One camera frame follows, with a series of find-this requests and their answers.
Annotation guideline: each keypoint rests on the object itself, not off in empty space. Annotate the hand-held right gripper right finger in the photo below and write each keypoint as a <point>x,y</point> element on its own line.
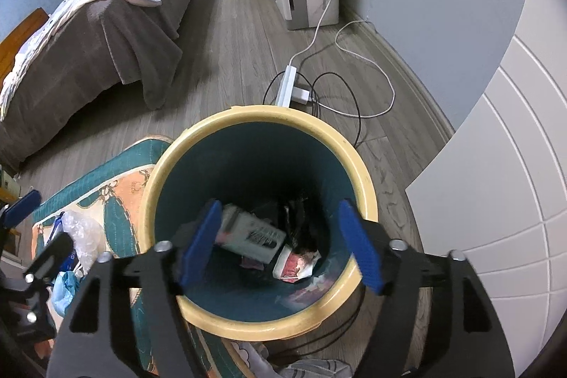
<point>361,247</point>

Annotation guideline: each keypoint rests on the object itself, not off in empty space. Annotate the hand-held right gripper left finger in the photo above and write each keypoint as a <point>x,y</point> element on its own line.
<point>203,247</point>

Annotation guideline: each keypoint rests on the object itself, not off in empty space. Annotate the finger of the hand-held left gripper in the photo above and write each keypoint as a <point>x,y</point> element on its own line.
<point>23,205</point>
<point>51,254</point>

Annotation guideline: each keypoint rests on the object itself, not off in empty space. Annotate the clear plastic bag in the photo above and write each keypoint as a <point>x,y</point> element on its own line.
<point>86,234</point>

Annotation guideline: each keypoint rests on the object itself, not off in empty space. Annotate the blue face mask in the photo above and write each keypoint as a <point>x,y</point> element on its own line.
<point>66,291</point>

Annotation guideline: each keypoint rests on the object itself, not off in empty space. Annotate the teal bin with yellow rim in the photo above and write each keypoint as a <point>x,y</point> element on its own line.
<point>265,112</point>

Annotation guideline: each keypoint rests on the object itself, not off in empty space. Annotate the white box with black print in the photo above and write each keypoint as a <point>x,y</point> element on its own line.
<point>250,234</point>

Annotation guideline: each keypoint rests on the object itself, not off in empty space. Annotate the black wrapper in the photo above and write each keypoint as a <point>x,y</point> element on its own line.
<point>301,223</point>

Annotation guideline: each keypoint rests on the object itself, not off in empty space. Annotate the red and white wrapper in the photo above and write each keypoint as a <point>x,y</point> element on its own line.
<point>294,265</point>

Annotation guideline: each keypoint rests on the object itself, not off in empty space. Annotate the teal and beige patterned rug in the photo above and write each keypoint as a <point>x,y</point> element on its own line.
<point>128,165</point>

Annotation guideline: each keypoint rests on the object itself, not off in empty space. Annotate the grey white cloth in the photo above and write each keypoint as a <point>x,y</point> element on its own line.
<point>305,367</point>

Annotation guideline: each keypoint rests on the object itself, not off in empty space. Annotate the white panelled door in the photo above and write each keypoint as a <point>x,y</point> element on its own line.
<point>509,183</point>

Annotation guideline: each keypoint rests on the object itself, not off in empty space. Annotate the white charger plug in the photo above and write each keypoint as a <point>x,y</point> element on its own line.
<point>302,93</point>

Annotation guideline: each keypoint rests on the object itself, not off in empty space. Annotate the wooden headboard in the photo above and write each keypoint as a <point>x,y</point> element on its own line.
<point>22,32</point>

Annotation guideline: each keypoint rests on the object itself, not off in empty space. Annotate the white power strip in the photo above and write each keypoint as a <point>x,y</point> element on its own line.
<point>285,88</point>

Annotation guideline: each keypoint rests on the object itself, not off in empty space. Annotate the bed with grey cover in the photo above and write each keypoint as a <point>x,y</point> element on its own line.
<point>110,46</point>

